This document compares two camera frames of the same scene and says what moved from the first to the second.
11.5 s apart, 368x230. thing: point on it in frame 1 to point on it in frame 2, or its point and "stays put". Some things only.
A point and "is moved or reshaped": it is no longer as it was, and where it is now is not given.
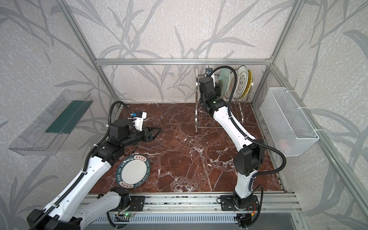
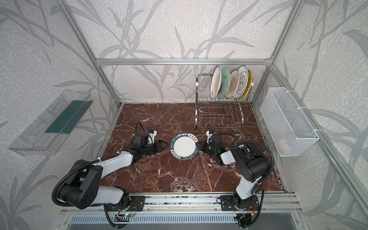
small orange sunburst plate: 230,88 stays put
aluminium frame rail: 150,62 stays put
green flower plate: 224,76 stays put
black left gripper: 148,136 to 161,147
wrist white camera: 208,71 to 209,135
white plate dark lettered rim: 133,171 to 184,146
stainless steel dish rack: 204,120 stays put
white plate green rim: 242,83 stays put
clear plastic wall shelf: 45,133 stays put
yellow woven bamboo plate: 249,84 stays put
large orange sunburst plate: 199,93 is moved or reshaped
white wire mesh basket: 292,131 stays put
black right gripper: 218,89 to 203,143
